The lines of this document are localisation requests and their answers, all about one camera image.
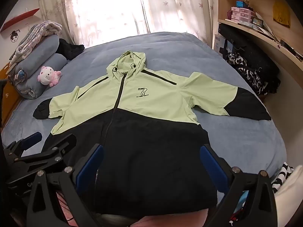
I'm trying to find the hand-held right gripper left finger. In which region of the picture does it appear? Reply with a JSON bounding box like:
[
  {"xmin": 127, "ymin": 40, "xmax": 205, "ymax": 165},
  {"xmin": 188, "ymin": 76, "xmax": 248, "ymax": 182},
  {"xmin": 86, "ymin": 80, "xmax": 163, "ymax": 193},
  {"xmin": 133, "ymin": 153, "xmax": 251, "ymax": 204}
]
[{"xmin": 27, "ymin": 144, "xmax": 104, "ymax": 227}]

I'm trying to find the bed with blue sheet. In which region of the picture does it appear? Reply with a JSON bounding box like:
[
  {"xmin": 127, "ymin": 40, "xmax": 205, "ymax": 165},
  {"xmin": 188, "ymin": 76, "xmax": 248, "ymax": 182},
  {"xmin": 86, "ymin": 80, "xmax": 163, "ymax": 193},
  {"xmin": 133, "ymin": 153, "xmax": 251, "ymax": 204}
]
[{"xmin": 0, "ymin": 32, "xmax": 288, "ymax": 208}]

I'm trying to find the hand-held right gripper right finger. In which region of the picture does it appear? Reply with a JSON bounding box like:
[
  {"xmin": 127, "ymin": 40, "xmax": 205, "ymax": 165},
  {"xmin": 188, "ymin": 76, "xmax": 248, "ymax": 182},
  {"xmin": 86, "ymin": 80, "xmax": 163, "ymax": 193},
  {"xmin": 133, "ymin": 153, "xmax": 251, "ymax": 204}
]
[{"xmin": 200, "ymin": 144, "xmax": 277, "ymax": 227}]

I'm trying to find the wooden bed frame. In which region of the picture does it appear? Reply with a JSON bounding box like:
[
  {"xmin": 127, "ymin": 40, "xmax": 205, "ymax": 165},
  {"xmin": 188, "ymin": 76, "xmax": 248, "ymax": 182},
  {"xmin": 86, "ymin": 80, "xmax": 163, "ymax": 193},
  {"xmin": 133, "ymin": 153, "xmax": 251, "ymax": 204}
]
[{"xmin": 0, "ymin": 66, "xmax": 23, "ymax": 128}]

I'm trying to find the grey-blue rolled pillow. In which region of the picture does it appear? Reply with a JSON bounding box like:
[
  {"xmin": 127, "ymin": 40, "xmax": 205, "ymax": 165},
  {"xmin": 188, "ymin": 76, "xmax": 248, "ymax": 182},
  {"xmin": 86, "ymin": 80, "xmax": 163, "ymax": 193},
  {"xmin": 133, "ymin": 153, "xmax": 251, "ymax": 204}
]
[
  {"xmin": 14, "ymin": 34, "xmax": 60, "ymax": 69},
  {"xmin": 13, "ymin": 53, "xmax": 68, "ymax": 100}
]

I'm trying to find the cartoon face wall sticker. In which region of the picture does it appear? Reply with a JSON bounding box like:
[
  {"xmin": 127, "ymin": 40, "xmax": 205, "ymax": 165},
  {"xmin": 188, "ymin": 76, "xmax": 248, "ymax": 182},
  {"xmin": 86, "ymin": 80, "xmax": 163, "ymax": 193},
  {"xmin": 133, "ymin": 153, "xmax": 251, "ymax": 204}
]
[{"xmin": 10, "ymin": 30, "xmax": 23, "ymax": 43}]

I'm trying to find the yellow paper bag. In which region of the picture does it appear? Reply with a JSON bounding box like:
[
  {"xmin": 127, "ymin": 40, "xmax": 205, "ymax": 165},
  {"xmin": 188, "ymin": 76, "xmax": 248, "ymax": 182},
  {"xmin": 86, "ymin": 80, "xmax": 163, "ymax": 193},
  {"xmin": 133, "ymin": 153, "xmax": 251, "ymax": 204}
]
[{"xmin": 273, "ymin": 1, "xmax": 291, "ymax": 29}]

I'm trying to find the stack of pink boxes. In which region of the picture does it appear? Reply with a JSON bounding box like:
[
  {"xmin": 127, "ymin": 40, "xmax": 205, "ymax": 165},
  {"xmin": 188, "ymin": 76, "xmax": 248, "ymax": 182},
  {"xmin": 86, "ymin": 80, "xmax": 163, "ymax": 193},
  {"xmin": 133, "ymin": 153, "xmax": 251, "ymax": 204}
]
[{"xmin": 231, "ymin": 6, "xmax": 254, "ymax": 24}]

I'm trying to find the black and white striped cloth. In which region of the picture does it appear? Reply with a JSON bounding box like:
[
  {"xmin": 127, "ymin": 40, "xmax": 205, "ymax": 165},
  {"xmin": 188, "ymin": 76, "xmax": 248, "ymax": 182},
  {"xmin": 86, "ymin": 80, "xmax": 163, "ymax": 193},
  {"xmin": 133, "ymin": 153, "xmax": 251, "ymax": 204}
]
[{"xmin": 271, "ymin": 162, "xmax": 295, "ymax": 193}]

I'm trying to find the white floral curtain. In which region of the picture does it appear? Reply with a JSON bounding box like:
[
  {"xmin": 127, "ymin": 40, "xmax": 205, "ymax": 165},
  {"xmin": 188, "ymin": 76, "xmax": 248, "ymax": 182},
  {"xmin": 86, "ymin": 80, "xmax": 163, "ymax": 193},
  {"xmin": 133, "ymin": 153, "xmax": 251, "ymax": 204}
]
[{"xmin": 38, "ymin": 0, "xmax": 218, "ymax": 49}]

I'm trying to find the black bag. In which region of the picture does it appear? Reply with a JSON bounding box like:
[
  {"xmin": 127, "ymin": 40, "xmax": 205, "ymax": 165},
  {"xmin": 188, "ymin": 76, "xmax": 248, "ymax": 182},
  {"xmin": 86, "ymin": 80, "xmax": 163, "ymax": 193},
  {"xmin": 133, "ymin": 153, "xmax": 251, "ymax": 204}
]
[{"xmin": 218, "ymin": 24, "xmax": 281, "ymax": 94}]

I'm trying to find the white printed cardboard box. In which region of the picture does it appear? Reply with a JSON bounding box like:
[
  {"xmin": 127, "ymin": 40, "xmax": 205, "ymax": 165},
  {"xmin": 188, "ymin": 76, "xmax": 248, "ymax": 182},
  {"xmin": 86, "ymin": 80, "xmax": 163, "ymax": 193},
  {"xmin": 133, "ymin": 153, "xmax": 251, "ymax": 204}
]
[{"xmin": 213, "ymin": 33, "xmax": 233, "ymax": 57}]

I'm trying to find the black and white printed cloth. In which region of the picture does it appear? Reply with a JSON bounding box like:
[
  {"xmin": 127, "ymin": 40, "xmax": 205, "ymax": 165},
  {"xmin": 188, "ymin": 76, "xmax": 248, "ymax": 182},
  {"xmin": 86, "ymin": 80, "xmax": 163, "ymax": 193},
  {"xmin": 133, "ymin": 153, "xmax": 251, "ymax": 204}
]
[{"xmin": 227, "ymin": 52, "xmax": 269, "ymax": 96}]

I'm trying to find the wooden bookshelf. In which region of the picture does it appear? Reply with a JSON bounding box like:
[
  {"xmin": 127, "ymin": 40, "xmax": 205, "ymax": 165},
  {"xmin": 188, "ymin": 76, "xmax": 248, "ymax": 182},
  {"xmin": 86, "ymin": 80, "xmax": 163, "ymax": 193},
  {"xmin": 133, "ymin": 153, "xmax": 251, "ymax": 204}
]
[{"xmin": 212, "ymin": 0, "xmax": 303, "ymax": 76}]

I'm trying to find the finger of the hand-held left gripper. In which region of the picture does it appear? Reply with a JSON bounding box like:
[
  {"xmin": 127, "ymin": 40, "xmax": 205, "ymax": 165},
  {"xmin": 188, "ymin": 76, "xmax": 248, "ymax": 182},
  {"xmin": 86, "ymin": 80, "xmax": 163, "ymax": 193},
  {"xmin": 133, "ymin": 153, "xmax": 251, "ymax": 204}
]
[
  {"xmin": 14, "ymin": 134, "xmax": 77, "ymax": 173},
  {"xmin": 5, "ymin": 132, "xmax": 43, "ymax": 161}
]

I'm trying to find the red wall shelf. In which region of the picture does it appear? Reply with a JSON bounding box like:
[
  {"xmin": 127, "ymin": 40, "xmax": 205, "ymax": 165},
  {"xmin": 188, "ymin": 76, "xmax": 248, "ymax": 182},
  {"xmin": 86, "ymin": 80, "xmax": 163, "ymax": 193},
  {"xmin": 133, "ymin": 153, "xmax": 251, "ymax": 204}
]
[{"xmin": 0, "ymin": 8, "xmax": 40, "ymax": 32}]

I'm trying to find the black fluffy cloth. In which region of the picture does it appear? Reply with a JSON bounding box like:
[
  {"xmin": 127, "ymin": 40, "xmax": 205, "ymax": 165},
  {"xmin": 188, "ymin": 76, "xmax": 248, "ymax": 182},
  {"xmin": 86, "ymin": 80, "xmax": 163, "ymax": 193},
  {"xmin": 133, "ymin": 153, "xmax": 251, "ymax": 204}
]
[{"xmin": 56, "ymin": 38, "xmax": 85, "ymax": 61}]

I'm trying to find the colourful game box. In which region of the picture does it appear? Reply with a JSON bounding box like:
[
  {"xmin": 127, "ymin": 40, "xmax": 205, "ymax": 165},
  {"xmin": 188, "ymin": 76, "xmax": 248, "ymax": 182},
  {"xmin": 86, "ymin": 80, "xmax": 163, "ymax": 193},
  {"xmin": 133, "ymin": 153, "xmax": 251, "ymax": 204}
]
[{"xmin": 251, "ymin": 16, "xmax": 265, "ymax": 28}]

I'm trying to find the patterned folded blanket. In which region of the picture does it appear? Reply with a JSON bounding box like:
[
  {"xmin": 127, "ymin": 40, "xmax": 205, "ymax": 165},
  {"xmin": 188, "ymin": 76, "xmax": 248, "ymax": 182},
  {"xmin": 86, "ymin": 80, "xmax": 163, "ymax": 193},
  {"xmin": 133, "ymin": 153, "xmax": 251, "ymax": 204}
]
[{"xmin": 9, "ymin": 21, "xmax": 62, "ymax": 64}]

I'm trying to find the pink and white plush toy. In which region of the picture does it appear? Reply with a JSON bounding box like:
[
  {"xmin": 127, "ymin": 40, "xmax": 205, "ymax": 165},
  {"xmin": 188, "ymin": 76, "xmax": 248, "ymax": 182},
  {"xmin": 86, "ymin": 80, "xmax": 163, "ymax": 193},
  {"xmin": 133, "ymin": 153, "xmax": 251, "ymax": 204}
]
[{"xmin": 37, "ymin": 66, "xmax": 62, "ymax": 87}]

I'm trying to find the green and black hooded jacket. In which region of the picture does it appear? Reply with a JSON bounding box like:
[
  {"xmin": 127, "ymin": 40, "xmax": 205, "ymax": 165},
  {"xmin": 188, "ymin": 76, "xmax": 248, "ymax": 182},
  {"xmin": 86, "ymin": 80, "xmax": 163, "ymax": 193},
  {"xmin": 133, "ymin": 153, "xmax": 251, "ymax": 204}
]
[{"xmin": 33, "ymin": 50, "xmax": 272, "ymax": 219}]

